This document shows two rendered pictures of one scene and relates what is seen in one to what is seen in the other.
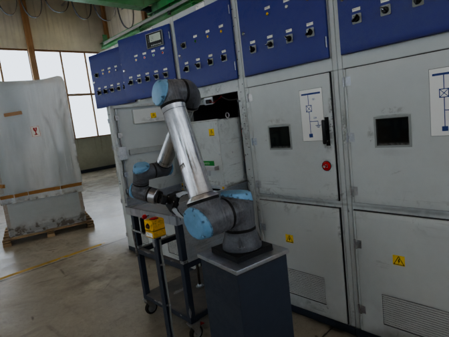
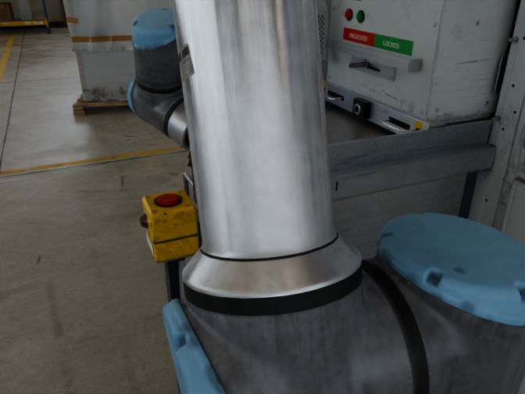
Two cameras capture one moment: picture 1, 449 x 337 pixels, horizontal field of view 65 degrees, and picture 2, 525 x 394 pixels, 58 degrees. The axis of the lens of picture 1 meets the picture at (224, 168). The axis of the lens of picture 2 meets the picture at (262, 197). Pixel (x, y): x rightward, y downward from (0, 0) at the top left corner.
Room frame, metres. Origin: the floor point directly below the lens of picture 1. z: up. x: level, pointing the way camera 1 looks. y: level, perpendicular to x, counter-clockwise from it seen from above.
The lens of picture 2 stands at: (1.24, 0.01, 1.27)
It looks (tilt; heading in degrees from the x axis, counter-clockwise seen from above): 26 degrees down; 20
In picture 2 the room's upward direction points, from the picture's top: straight up
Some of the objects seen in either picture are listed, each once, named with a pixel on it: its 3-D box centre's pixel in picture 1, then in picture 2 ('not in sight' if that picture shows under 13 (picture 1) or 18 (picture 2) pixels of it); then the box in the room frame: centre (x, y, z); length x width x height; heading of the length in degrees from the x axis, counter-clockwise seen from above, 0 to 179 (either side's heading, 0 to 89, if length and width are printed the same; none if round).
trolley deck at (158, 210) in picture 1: (188, 202); (321, 138); (2.52, 0.29, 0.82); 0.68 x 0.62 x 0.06; 133
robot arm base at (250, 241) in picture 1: (240, 236); not in sight; (1.64, -0.04, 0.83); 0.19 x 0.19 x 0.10
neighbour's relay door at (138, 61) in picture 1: (145, 65); not in sight; (3.19, 0.58, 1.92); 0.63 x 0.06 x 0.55; 55
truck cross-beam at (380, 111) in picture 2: (204, 187); (371, 107); (2.63, 0.17, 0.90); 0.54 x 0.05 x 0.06; 43
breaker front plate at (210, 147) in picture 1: (198, 154); (376, 16); (2.62, 0.18, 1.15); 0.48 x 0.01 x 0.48; 43
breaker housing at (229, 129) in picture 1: (223, 149); (450, 11); (2.80, -0.01, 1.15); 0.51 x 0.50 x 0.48; 133
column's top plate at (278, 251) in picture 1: (242, 253); not in sight; (1.65, -0.04, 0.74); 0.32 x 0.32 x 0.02; 35
